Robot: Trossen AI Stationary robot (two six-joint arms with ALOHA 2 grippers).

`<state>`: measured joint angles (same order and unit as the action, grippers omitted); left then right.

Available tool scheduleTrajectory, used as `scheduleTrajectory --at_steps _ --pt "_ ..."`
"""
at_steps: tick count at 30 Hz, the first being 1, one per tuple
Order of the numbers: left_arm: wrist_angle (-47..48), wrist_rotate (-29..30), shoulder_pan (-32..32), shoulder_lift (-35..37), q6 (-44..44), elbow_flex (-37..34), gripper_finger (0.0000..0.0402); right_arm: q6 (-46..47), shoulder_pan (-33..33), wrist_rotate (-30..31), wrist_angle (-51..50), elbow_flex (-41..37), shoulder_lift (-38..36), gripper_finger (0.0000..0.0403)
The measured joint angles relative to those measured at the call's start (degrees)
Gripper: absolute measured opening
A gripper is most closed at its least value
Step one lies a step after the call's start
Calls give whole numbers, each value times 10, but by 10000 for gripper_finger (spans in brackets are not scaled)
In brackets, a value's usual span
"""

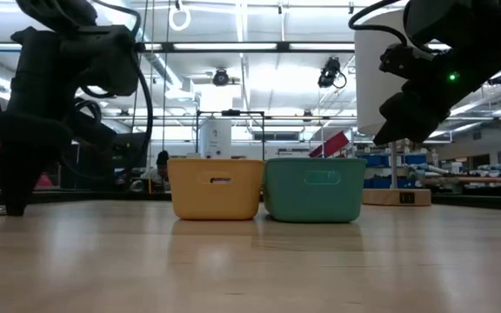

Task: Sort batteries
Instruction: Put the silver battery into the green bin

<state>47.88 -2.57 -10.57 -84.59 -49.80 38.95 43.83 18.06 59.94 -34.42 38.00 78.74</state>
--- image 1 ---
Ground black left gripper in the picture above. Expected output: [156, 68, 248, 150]
[0, 24, 141, 217]

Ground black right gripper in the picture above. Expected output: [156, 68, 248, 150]
[372, 43, 491, 146]

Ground white shade wooden table lamp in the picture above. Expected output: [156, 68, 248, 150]
[354, 7, 433, 208]

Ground blue storage bins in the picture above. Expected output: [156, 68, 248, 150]
[362, 152, 429, 190]

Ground teal plastic bin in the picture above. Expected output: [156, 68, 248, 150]
[262, 156, 368, 224]

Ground person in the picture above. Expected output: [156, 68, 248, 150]
[139, 150, 172, 193]

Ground black overhead beam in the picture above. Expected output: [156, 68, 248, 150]
[0, 40, 357, 55]

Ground white cylindrical machine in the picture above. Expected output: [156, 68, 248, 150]
[198, 117, 233, 160]

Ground yellow plastic bin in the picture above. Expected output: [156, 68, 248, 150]
[166, 157, 266, 222]

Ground black ceiling camera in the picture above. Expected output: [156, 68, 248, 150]
[211, 68, 241, 87]
[317, 56, 348, 90]

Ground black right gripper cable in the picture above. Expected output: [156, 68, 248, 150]
[348, 0, 410, 47]

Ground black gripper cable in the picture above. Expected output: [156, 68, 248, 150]
[80, 0, 155, 175]
[348, 0, 410, 47]

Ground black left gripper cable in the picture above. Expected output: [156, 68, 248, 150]
[80, 0, 155, 175]

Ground white hanging ring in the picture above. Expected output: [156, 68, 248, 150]
[168, 0, 192, 32]

